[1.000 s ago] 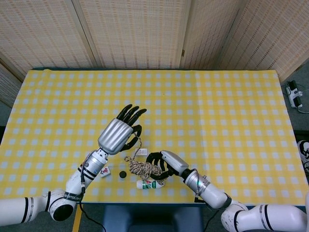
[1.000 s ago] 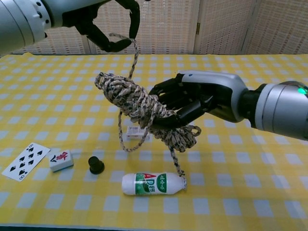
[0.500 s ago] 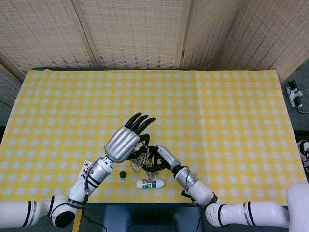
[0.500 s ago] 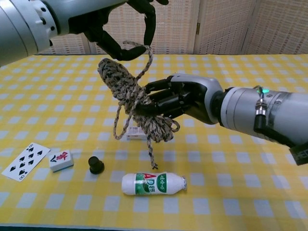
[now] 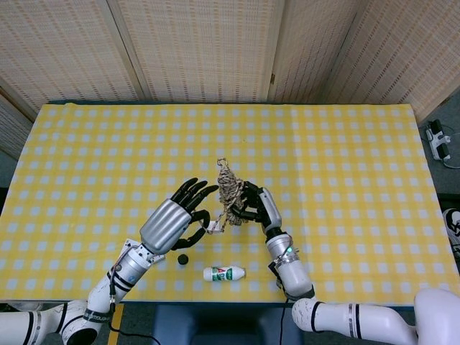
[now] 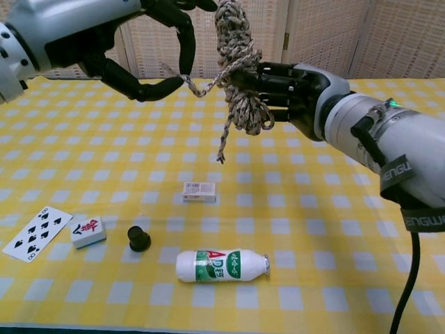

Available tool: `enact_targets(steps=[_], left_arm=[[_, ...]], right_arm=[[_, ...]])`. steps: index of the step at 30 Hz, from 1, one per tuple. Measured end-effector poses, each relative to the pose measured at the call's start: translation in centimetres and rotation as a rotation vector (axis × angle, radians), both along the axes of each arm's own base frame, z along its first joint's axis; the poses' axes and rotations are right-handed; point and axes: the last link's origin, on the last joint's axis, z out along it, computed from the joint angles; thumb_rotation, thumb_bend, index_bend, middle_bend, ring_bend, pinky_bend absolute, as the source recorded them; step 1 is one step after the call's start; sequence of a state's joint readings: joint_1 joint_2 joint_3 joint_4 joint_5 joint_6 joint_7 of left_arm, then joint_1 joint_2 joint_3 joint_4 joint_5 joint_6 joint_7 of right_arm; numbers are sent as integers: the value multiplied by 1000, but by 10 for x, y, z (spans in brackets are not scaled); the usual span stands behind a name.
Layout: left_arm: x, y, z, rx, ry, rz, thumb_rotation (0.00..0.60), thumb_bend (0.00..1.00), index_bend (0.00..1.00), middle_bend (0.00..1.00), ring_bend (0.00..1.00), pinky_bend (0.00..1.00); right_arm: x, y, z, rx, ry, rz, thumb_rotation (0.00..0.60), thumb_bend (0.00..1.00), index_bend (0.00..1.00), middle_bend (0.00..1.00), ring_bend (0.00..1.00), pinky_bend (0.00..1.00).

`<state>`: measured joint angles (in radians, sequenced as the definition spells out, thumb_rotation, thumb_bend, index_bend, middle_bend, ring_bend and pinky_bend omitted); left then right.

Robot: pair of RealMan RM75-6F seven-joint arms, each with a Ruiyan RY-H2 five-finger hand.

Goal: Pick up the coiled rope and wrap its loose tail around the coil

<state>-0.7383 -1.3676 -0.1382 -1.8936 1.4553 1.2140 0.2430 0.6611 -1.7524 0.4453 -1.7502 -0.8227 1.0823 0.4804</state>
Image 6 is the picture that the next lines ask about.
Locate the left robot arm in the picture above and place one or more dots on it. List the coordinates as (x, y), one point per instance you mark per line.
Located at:
(12, 69)

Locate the small white cardboard box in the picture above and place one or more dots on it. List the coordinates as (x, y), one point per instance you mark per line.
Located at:
(200, 193)

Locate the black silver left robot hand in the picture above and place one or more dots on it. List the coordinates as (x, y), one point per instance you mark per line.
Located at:
(76, 21)

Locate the small black cap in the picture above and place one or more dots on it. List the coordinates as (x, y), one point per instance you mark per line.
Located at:
(138, 238)

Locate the nine of spades card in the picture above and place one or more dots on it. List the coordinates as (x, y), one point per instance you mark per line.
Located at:
(36, 233)

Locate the white green milk bottle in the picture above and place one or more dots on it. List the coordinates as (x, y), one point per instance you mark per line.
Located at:
(215, 266)

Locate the yellow white checkered tablecloth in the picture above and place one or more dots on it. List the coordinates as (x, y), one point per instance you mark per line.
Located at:
(313, 215)

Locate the white mahjong tile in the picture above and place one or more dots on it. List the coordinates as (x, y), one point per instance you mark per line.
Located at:
(87, 230)

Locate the brass screen hinge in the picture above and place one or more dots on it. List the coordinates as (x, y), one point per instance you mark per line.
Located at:
(286, 40)

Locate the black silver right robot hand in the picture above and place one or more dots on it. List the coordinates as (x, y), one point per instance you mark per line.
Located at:
(299, 94)

